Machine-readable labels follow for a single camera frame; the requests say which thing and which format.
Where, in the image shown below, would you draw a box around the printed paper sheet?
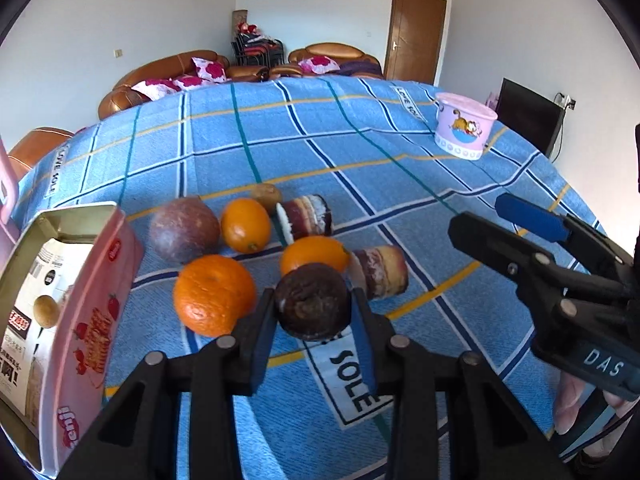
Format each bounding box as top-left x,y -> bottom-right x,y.
0,237 -> 96,418

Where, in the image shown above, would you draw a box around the long brown leather sofa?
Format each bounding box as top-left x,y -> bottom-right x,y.
97,50 -> 233,121

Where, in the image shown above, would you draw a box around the large orange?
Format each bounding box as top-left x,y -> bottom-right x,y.
173,254 -> 258,338

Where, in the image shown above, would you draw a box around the purple cloth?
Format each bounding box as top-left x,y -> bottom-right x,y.
335,60 -> 383,78

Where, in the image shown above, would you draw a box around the dark brown round fruit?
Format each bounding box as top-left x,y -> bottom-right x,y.
273,262 -> 352,343

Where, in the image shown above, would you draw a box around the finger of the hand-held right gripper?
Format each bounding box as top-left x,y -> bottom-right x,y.
494,192 -> 640,286
447,211 -> 633,333

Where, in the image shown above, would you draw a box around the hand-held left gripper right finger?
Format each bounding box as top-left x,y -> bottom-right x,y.
350,287 -> 576,480

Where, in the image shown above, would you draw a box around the white pink floral pillow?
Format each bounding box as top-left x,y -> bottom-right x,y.
131,79 -> 182,103
297,55 -> 341,75
172,75 -> 211,92
192,56 -> 231,82

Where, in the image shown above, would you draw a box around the black television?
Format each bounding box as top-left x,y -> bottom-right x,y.
495,77 -> 566,158

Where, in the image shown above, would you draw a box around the pink electric kettle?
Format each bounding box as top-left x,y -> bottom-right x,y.
0,135 -> 21,241

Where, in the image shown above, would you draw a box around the pink tin box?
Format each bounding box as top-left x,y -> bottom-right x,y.
0,201 -> 146,478

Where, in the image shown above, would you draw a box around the person's right hand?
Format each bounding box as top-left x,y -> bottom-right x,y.
552,372 -> 640,471

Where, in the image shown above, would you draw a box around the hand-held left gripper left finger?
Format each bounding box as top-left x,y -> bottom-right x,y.
59,287 -> 281,480

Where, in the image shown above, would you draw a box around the oval orange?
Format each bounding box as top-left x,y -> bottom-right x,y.
220,198 -> 273,254

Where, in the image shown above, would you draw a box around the blue plaid blanket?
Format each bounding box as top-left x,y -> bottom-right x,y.
10,74 -> 616,480

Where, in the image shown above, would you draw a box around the layered cake roll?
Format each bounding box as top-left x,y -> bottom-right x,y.
275,194 -> 334,247
348,245 -> 409,302

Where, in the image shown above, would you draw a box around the pink cartoon plastic bucket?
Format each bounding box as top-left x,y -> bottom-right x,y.
433,91 -> 499,161

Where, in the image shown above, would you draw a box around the purple passion fruit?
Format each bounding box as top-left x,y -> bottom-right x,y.
148,196 -> 222,266

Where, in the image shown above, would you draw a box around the brown wooden door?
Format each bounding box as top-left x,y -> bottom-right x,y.
384,0 -> 448,83

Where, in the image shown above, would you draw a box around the small tan round fruit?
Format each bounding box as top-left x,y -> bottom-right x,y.
33,296 -> 61,329

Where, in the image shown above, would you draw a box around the stacked dark chairs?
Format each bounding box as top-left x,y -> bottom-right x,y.
230,32 -> 286,68

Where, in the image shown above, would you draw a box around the brown leather armchair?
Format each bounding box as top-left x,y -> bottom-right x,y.
7,126 -> 76,181
287,42 -> 386,81

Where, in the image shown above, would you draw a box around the brown kiwi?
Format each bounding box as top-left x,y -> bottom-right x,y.
248,183 -> 283,215

